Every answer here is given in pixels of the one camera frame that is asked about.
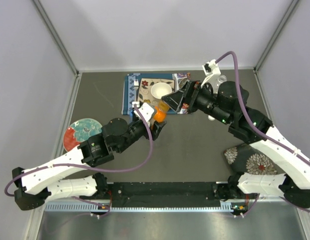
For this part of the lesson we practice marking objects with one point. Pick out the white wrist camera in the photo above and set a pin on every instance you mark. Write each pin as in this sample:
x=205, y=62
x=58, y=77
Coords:
x=145, y=110
x=211, y=71

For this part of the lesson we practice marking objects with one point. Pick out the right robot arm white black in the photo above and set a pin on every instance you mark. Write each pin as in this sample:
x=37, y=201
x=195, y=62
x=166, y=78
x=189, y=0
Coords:
x=228, y=106

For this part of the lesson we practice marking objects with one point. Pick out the blue cap water bottle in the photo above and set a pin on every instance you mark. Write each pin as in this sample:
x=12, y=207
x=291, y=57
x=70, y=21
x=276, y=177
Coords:
x=131, y=116

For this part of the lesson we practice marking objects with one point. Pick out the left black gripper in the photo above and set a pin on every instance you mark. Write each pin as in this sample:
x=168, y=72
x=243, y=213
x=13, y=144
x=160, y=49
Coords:
x=157, y=128

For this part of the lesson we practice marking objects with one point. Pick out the orange juice bottle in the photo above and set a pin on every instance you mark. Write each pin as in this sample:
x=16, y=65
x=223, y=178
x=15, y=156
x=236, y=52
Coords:
x=161, y=112

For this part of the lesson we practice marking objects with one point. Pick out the blue patterned placemat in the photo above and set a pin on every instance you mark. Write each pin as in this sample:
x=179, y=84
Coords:
x=132, y=83

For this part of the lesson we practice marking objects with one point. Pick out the large clear juice bottle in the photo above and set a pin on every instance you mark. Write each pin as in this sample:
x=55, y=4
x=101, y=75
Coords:
x=216, y=83

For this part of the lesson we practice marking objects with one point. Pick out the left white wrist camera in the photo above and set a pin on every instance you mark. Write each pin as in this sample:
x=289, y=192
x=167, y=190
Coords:
x=145, y=110

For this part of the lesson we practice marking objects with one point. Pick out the round red teal plate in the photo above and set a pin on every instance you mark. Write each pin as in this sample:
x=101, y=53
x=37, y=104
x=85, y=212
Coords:
x=80, y=131

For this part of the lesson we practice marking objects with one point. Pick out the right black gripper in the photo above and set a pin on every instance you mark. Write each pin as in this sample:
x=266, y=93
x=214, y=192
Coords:
x=190, y=88

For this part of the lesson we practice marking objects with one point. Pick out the square floral beige plate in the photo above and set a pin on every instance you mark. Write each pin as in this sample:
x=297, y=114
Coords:
x=144, y=91

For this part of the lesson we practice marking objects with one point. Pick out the white ceramic bowl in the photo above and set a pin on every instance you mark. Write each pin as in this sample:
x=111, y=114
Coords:
x=160, y=89

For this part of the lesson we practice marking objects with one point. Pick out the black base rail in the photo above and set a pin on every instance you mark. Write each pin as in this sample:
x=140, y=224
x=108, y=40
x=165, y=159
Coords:
x=167, y=194

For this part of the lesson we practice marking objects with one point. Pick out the grey cable duct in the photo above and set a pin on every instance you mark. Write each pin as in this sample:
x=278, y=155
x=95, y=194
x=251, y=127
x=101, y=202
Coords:
x=79, y=206

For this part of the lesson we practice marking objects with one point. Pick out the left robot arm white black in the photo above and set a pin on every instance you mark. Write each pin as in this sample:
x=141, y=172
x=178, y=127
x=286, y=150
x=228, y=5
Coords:
x=76, y=173

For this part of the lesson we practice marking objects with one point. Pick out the black floral square plate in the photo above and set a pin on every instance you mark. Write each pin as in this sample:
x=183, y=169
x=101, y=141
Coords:
x=243, y=158

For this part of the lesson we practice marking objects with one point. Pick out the white bottle cap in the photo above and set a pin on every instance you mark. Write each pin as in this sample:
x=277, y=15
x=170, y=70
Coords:
x=211, y=118

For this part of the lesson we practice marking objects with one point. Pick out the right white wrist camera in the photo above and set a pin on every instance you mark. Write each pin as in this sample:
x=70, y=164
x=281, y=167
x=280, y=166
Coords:
x=211, y=71

